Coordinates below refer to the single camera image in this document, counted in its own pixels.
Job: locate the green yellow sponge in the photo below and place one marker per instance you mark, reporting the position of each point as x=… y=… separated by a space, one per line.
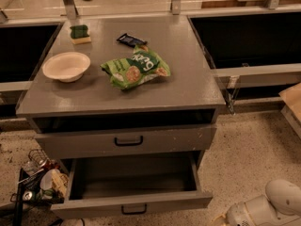
x=79 y=34

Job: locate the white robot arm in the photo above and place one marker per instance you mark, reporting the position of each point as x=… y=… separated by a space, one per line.
x=279 y=206

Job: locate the grey drawer cabinet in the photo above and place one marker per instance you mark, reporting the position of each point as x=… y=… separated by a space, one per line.
x=190 y=96

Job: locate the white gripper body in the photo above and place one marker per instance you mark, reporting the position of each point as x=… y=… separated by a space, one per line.
x=237 y=213

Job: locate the grey drawer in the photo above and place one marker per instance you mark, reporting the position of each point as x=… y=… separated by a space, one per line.
x=133 y=185
x=127 y=141

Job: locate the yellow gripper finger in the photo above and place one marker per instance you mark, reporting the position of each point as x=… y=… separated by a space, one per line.
x=219 y=221

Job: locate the dark blue snack wrapper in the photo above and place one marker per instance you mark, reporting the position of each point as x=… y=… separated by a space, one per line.
x=131 y=40

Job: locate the white cup in rack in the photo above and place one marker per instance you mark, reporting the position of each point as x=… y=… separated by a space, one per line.
x=46 y=181

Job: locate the grey top drawer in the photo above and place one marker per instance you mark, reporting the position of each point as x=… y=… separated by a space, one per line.
x=127 y=141

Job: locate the white bowl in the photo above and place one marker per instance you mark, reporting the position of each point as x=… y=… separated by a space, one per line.
x=66 y=67

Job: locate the cardboard box at right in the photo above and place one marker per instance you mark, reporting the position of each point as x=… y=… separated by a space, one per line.
x=292 y=109

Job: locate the green chip bag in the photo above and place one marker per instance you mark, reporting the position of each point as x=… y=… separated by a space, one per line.
x=143 y=66

